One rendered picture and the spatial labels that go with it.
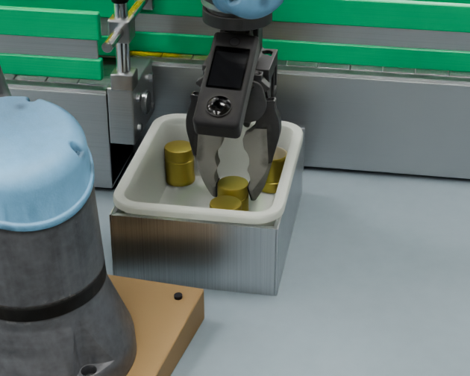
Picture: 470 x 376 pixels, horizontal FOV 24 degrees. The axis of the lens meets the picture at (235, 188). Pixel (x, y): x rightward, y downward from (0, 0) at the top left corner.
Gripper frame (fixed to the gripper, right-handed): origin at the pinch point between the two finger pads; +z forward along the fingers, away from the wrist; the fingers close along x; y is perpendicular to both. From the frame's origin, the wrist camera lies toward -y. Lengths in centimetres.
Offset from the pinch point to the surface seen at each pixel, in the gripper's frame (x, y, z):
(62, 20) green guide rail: 20.9, 8.1, -15.0
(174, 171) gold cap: 7.9, 5.8, 1.5
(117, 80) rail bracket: 14.1, 5.7, -9.3
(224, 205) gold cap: 0.0, -5.1, -0.9
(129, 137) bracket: 13.3, 6.5, -2.0
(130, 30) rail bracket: 12.5, 5.9, -15.2
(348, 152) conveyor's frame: -11.0, 16.4, 2.4
